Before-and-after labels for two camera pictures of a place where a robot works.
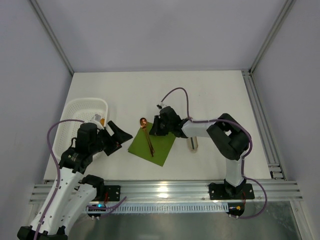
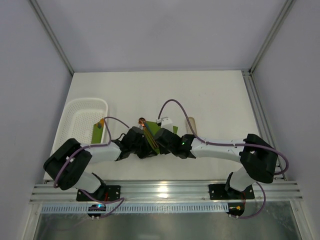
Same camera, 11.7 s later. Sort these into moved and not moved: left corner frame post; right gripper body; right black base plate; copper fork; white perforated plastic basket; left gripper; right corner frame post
Moved: left gripper; copper fork; right gripper body
Not moved: right corner frame post; white perforated plastic basket; left corner frame post; right black base plate
